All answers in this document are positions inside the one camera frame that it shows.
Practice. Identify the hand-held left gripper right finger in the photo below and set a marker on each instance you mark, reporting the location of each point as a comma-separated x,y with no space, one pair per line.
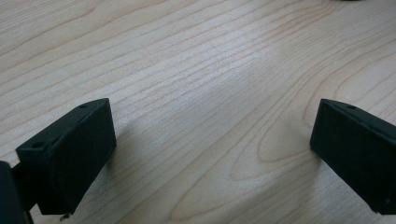
358,149

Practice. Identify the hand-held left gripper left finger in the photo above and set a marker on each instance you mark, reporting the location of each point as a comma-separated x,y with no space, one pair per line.
74,155

